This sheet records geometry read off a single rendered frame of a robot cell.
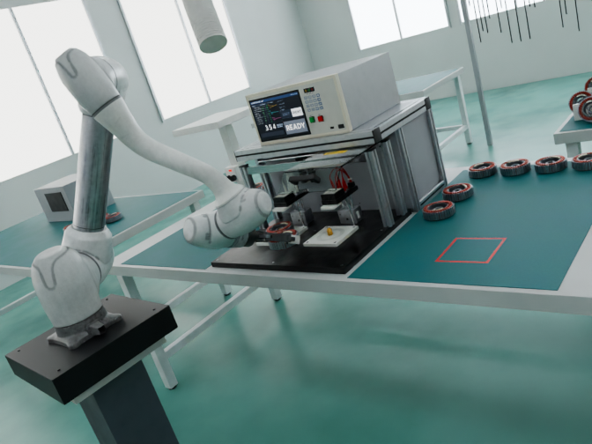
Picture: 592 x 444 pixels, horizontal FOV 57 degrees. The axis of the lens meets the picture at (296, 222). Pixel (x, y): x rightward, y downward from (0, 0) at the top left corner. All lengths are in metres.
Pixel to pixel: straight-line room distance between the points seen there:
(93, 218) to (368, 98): 1.05
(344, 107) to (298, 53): 7.66
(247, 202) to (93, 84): 0.53
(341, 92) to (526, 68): 6.50
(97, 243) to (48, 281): 0.23
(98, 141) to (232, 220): 0.52
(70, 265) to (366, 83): 1.18
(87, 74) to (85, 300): 0.66
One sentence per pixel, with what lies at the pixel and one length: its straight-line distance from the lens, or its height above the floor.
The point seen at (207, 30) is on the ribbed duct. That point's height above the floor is 1.64.
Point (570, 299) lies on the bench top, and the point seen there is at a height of 0.74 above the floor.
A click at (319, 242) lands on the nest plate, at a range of 1.96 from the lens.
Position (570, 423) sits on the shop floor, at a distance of 2.21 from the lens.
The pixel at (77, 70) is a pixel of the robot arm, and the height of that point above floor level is 1.56.
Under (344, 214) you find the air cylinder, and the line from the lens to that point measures 2.09.
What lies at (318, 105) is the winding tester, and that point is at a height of 1.23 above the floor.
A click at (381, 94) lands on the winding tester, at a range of 2.16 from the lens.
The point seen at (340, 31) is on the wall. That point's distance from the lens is 9.42.
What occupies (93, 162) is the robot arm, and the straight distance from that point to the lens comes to 1.84.
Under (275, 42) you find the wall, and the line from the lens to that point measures 9.20.
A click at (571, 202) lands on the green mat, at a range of 1.93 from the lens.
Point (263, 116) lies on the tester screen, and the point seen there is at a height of 1.23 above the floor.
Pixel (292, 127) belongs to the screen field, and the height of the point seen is 1.17.
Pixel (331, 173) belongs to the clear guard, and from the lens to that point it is 1.73.
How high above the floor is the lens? 1.47
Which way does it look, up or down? 18 degrees down
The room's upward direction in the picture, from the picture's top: 18 degrees counter-clockwise
